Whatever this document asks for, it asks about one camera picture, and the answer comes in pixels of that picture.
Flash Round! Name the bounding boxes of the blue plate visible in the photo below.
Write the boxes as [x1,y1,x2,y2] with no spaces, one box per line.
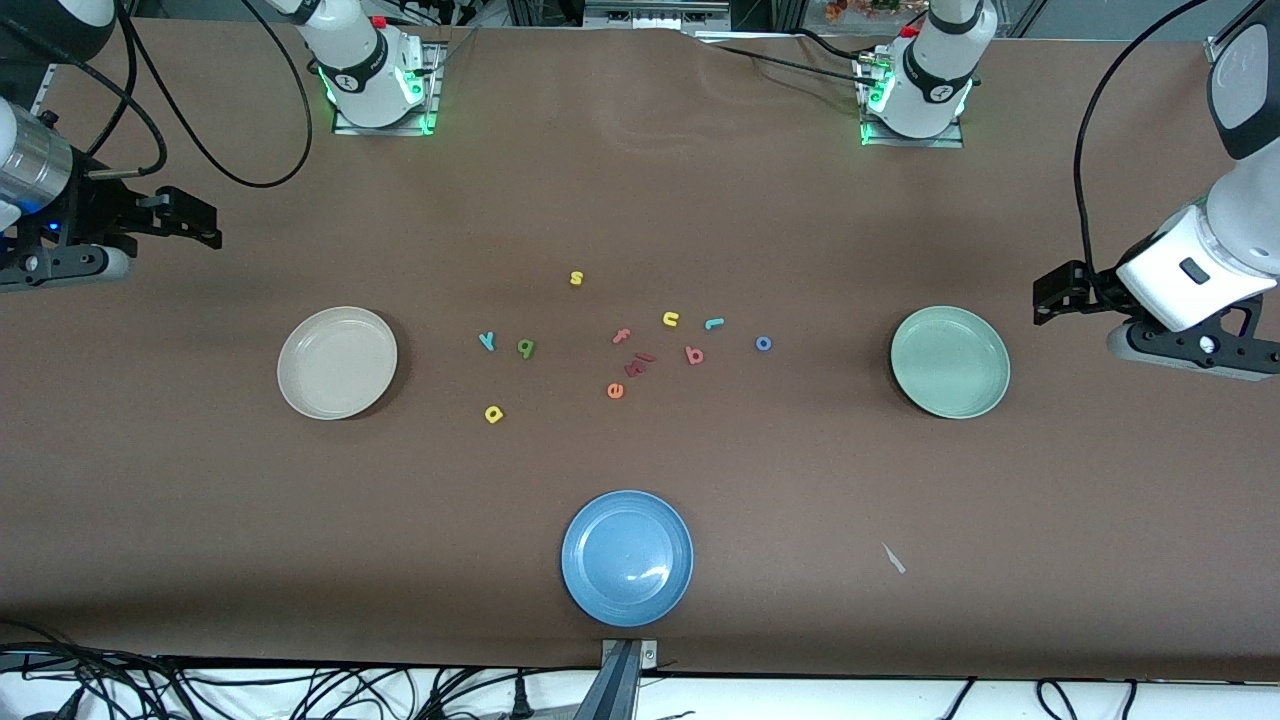
[561,489,695,629]

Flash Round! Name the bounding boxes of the grey metal camera bracket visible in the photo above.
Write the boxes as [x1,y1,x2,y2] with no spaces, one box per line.
[600,638,659,720]

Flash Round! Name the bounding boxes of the black cable tangle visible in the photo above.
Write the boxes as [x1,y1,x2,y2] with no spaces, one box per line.
[0,620,601,720]

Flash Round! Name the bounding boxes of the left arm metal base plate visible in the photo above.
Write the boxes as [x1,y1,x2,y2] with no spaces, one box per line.
[857,52,966,149]

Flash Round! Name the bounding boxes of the pale green plate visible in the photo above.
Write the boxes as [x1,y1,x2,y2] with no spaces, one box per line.
[890,305,1011,420]

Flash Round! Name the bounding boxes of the beige brown plate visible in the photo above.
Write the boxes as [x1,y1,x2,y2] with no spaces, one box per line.
[277,306,399,421]

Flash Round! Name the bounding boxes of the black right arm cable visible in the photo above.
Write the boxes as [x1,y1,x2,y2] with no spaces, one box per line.
[85,0,313,189]

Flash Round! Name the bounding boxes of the brown table cover sheet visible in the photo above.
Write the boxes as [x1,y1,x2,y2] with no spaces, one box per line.
[0,18,1280,681]

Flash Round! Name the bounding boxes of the black cable on table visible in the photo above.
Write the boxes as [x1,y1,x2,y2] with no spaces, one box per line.
[700,28,873,83]

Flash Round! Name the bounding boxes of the dark background equipment frame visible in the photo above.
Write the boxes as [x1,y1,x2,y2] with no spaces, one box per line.
[505,0,801,33]

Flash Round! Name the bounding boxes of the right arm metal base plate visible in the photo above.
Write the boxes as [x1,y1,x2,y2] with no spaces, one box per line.
[333,42,443,136]

